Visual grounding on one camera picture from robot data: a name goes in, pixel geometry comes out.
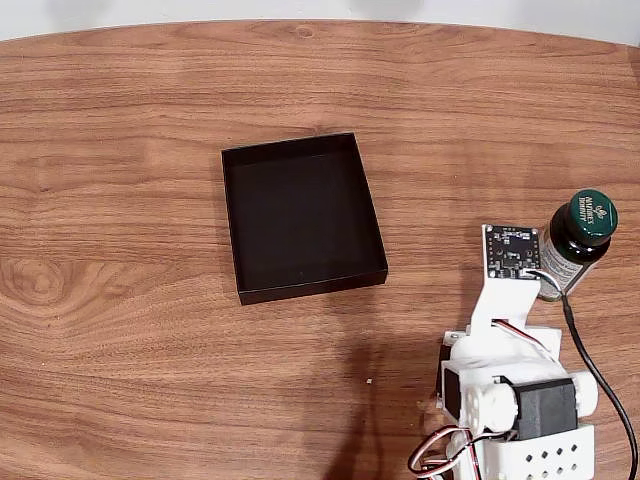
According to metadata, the green-capped pill bottle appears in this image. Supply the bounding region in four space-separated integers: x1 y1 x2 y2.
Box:
537 188 620 302

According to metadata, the black open cardboard box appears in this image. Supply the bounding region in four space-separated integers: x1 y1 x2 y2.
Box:
221 132 390 307

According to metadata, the camera board on white mount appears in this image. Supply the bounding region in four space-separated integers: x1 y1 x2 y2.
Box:
469 223 544 341

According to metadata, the red white black servo wire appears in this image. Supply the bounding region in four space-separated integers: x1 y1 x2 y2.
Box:
418 462 454 480
407 424 486 477

